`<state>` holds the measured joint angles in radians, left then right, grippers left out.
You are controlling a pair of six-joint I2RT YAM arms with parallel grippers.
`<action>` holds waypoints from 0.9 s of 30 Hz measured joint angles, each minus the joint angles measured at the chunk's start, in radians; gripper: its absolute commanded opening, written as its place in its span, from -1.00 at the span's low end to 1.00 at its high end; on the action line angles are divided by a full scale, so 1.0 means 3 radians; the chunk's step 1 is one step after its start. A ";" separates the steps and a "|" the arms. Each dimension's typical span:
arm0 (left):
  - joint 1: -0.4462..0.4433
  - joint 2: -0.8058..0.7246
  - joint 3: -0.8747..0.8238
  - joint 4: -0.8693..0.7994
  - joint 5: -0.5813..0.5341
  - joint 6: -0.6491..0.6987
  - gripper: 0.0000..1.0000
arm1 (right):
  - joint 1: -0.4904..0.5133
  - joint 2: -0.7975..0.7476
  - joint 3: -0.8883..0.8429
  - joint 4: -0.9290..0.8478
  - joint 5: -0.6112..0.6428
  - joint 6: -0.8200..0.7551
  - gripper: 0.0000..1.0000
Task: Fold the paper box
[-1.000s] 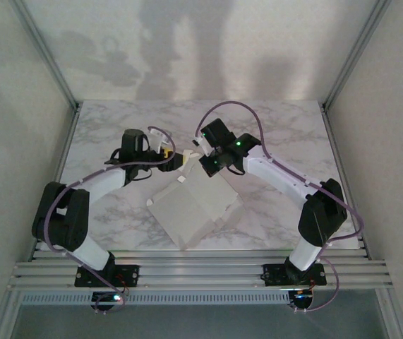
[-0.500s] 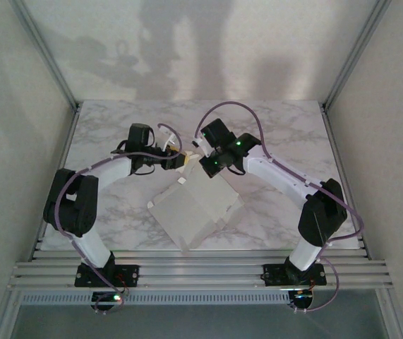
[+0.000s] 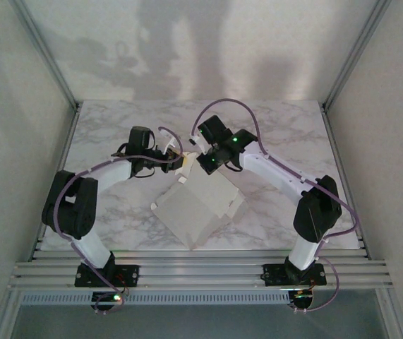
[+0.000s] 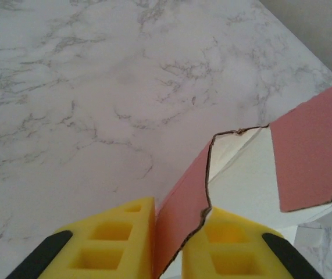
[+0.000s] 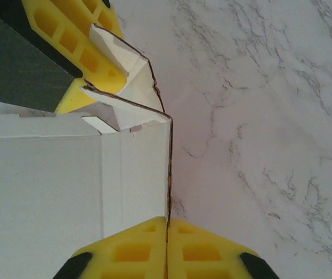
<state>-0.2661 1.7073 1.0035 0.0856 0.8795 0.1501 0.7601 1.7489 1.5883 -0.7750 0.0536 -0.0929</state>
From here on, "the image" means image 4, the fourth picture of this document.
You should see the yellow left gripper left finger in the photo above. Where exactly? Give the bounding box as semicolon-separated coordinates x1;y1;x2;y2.
5;196;157;279

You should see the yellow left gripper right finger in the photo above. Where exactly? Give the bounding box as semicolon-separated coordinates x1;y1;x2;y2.
181;205;325;279

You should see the pink and white paper box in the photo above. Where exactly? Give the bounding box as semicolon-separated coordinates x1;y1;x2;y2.
153;86;332;279

